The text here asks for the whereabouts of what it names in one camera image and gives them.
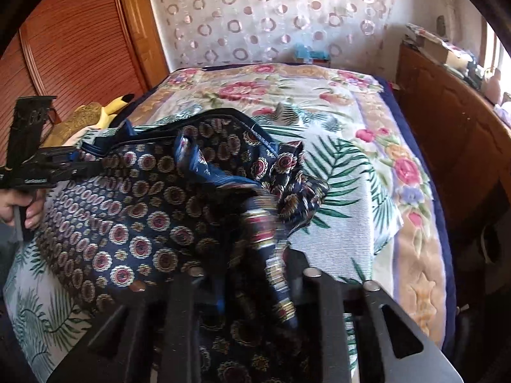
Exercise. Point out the mustard gold folded cloth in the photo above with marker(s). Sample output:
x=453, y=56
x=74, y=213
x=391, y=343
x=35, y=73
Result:
x=84, y=116

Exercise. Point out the floral quilt bedspread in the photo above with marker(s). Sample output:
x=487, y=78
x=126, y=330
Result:
x=399, y=159

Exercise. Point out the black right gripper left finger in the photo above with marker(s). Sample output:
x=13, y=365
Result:
x=151, y=336

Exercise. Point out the palm leaf white sheet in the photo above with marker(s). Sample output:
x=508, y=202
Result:
x=42, y=322

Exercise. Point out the navy patterned shirt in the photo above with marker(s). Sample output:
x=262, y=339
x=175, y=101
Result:
x=213, y=191

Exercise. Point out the pink bottle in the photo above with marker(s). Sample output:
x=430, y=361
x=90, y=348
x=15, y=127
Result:
x=491, y=86

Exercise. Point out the sheer circle-pattern curtain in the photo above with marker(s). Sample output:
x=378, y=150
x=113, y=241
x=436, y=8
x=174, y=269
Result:
x=349, y=33

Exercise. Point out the cardboard box on cabinet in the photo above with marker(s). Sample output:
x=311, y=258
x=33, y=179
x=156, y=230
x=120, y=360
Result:
x=455, y=59

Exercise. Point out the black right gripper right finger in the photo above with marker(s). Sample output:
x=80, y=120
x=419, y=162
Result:
x=390, y=346

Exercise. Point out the teal tissue box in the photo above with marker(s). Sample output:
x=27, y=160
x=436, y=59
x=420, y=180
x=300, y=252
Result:
x=305, y=55

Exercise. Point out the yellow plush toy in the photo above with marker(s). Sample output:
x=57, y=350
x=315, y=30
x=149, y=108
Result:
x=111, y=110

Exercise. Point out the wooden sideboard cabinet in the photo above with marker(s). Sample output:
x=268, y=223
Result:
x=467, y=150

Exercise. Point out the wooden wardrobe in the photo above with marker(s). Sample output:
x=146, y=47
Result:
x=81, y=51

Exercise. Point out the person's left hand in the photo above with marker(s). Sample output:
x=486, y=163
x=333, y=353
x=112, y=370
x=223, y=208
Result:
x=34, y=206

